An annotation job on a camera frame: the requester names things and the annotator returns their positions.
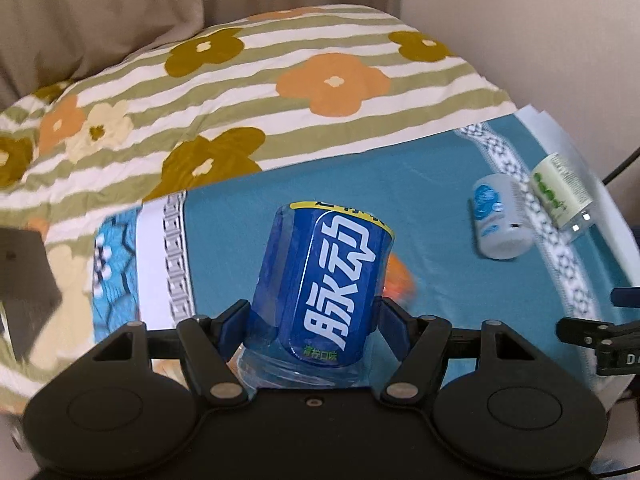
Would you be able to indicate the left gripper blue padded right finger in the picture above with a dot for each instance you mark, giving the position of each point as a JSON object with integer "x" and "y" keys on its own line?
{"x": 419, "y": 345}

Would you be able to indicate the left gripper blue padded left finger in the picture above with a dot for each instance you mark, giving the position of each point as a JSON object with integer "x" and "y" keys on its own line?
{"x": 207, "y": 345}

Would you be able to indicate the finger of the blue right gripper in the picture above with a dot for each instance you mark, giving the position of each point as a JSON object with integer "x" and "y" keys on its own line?
{"x": 625, "y": 296}

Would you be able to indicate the blue labelled plastic cup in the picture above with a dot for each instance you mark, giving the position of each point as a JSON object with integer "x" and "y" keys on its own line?
{"x": 313, "y": 308}

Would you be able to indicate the orange labelled plastic cup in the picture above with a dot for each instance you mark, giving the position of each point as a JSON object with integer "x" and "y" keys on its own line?
{"x": 398, "y": 282}

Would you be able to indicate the teal patterned tablecloth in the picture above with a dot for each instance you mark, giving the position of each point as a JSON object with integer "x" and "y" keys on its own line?
{"x": 196, "y": 252}

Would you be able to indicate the floral striped quilt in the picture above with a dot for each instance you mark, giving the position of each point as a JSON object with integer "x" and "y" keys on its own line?
{"x": 255, "y": 94}

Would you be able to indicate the beige curtain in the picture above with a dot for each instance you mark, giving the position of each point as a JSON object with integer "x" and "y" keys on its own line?
{"x": 47, "y": 41}

